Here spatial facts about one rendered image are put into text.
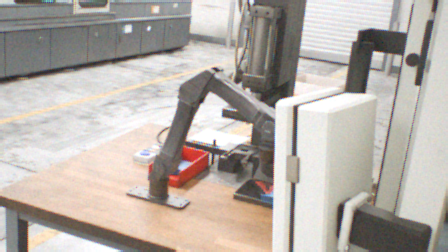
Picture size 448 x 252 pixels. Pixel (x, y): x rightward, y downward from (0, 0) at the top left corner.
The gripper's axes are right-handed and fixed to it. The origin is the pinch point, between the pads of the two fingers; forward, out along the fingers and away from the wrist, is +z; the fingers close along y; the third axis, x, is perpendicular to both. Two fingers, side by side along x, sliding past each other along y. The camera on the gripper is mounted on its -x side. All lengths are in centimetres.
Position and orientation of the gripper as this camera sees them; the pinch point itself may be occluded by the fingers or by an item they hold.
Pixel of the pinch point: (269, 187)
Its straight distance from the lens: 167.4
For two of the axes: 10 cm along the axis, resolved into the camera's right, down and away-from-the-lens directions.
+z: 0.7, 7.2, 6.9
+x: -9.3, -2.1, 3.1
